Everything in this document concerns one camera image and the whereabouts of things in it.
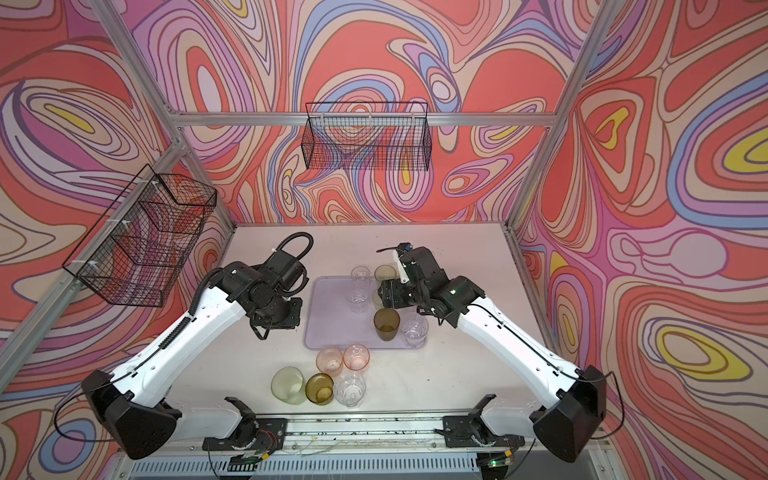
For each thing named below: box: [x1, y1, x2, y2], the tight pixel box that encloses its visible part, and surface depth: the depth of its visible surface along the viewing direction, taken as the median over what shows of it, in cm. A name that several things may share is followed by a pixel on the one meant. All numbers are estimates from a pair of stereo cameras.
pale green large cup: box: [270, 366, 307, 405], surface depth 75 cm
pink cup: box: [343, 343, 371, 371], surface depth 83 cm
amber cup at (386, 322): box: [373, 308, 401, 341], surface depth 88 cm
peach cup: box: [316, 347, 343, 377], surface depth 85 cm
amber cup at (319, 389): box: [305, 373, 334, 406], surface depth 77 cm
